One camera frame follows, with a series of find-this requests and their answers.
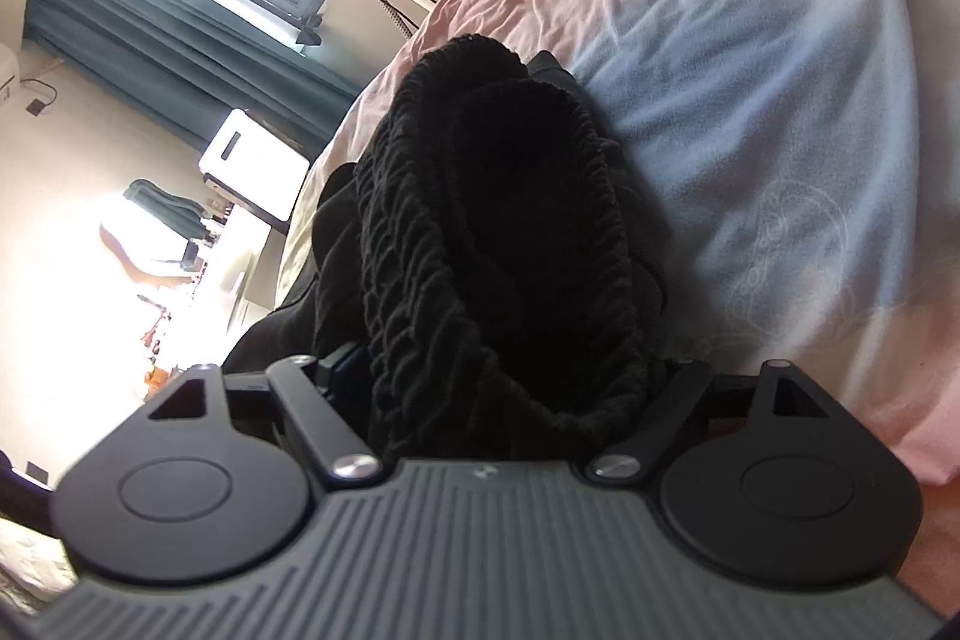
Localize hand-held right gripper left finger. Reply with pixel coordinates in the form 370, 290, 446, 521
146, 344, 385, 483

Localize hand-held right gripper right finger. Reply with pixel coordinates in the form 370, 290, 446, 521
585, 356, 832, 483

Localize black pants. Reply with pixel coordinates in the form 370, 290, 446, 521
223, 32, 677, 462

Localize white box appliance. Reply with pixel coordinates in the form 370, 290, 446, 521
197, 107, 313, 223

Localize teal chair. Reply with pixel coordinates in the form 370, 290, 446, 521
122, 177, 209, 238

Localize pastel bed sheet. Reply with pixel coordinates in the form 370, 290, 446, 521
276, 0, 960, 485

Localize teal curtain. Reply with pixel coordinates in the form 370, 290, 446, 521
22, 0, 370, 155

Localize black wall charger cable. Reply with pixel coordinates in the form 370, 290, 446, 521
21, 76, 59, 118

